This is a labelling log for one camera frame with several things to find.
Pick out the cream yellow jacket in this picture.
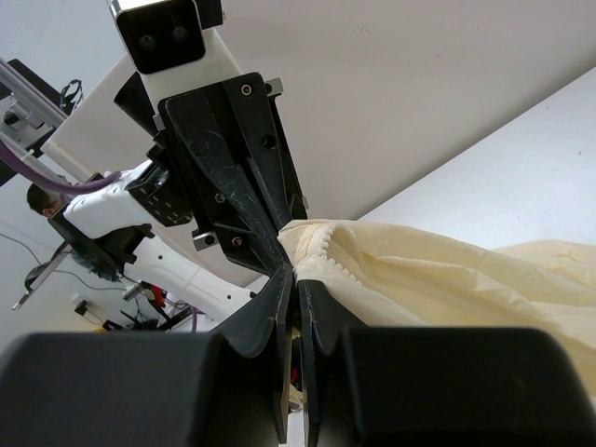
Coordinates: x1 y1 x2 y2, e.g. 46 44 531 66
278 220 595 384

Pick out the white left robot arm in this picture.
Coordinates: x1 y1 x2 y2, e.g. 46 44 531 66
49 73 306 321

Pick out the person in background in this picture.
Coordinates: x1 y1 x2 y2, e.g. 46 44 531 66
26 183 63 218

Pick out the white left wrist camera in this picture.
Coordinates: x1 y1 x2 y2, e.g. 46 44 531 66
108 0 242 109

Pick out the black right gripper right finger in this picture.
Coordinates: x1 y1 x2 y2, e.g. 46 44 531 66
297 280 595 446

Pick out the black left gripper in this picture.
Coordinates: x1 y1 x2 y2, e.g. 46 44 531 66
115 73 307 275

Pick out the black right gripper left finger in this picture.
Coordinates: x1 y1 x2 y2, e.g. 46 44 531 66
1 266 293 446

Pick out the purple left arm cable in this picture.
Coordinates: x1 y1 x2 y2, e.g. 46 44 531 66
0 139 123 196

